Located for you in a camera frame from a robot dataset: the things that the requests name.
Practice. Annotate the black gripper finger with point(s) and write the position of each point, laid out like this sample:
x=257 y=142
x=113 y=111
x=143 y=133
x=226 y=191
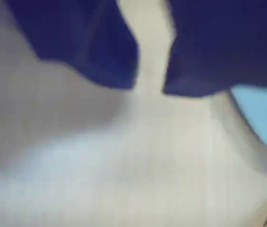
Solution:
x=81 y=42
x=223 y=47

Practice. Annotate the light blue round plate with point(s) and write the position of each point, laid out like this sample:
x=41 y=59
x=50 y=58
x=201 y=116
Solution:
x=263 y=113

